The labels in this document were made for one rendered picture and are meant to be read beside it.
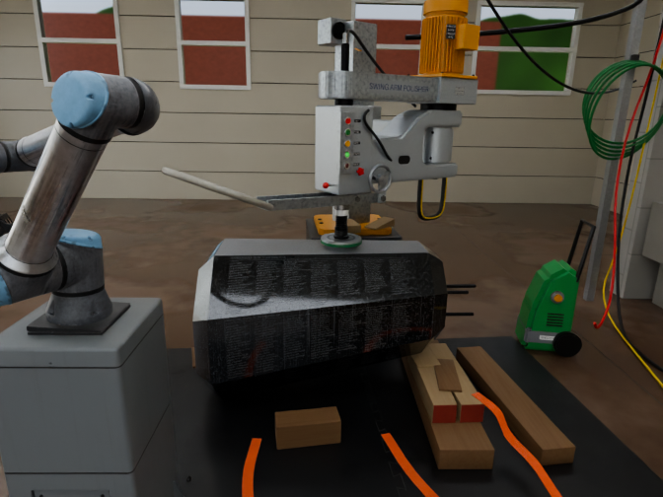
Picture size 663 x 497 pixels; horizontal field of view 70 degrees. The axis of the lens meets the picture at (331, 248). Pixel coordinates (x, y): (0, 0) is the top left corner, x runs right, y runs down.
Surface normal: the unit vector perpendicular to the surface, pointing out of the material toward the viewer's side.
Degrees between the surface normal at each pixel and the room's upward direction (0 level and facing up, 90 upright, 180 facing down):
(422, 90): 90
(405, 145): 90
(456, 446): 0
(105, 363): 90
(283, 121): 90
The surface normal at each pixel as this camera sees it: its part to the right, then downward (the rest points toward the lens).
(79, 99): -0.38, 0.12
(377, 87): 0.57, 0.23
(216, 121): 0.02, 0.27
